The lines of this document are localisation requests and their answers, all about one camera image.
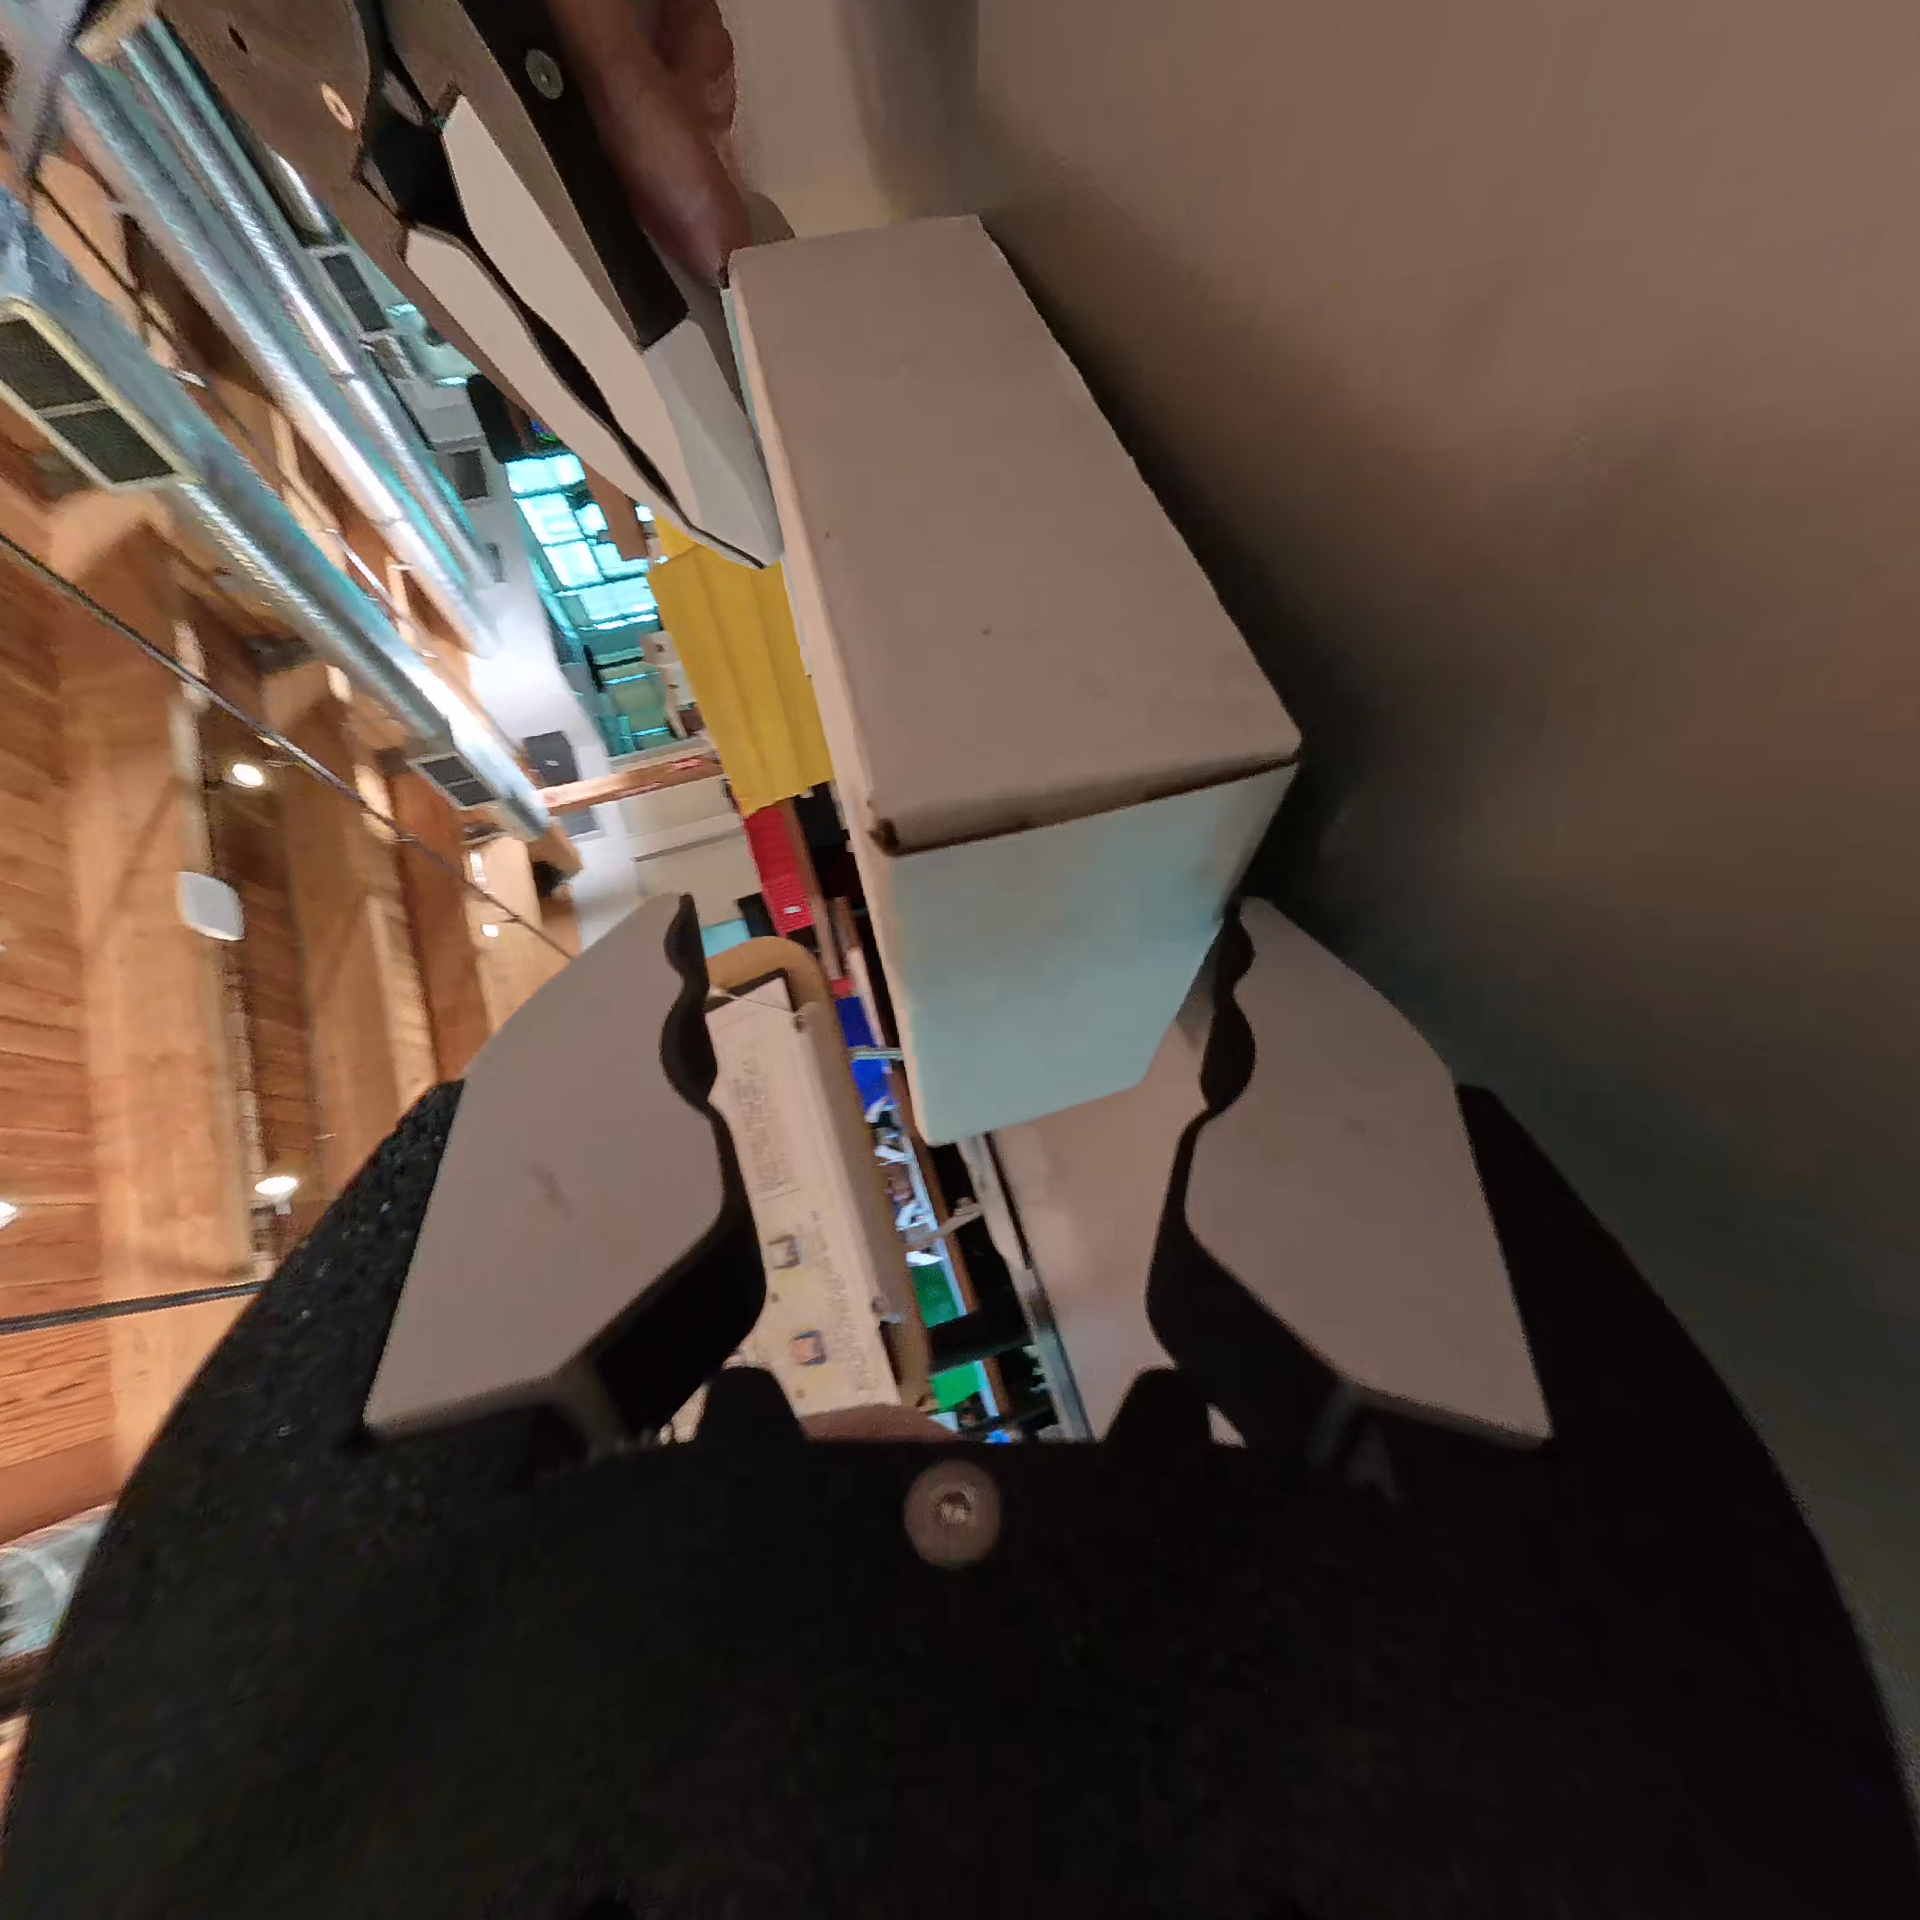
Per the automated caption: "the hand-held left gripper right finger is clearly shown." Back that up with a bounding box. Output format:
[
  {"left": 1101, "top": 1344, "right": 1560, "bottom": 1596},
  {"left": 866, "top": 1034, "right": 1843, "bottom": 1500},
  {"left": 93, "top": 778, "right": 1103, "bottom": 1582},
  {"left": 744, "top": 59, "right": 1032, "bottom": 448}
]
[{"left": 1147, "top": 896, "right": 1554, "bottom": 1466}]

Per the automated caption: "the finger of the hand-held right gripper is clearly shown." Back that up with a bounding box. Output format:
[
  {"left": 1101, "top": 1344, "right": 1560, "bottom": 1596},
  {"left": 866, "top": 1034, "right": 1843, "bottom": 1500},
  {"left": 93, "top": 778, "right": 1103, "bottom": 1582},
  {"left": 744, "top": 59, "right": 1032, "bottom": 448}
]
[
  {"left": 402, "top": 221, "right": 666, "bottom": 508},
  {"left": 440, "top": 12, "right": 789, "bottom": 571}
]

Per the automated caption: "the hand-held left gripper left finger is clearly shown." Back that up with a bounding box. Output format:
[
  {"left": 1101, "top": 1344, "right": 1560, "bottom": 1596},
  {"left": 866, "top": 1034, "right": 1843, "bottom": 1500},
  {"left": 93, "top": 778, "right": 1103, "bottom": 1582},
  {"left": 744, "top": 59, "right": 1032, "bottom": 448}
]
[{"left": 364, "top": 891, "right": 771, "bottom": 1449}]

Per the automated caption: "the yellow plastic bin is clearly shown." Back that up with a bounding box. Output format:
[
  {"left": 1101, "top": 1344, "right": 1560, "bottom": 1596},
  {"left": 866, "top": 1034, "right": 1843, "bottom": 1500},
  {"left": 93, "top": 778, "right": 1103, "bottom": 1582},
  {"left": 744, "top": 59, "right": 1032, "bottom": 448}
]
[{"left": 647, "top": 516, "right": 836, "bottom": 818}]

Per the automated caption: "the white cardboard box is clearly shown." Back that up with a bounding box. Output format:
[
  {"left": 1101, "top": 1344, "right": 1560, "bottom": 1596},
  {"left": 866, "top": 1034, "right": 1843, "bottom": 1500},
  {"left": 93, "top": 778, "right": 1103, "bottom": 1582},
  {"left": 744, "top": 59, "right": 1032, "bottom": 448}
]
[{"left": 722, "top": 216, "right": 1304, "bottom": 1149}]

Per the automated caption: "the person's right hand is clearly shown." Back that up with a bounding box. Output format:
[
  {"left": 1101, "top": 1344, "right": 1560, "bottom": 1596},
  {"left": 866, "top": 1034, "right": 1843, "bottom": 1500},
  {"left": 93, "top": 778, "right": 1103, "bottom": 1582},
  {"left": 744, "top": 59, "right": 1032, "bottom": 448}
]
[{"left": 546, "top": 0, "right": 751, "bottom": 288}]

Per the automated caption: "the tan board with instruction sheet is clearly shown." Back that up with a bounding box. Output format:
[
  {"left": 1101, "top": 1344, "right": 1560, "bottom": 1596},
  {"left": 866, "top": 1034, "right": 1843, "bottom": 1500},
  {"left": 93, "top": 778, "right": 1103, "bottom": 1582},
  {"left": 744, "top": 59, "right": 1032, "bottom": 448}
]
[{"left": 702, "top": 938, "right": 940, "bottom": 1419}]

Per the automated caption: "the silver ceiling duct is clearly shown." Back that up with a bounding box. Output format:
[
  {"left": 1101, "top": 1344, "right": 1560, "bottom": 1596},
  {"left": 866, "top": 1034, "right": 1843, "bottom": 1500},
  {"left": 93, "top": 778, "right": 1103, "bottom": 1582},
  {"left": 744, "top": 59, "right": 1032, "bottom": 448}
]
[{"left": 0, "top": 0, "right": 557, "bottom": 842}]

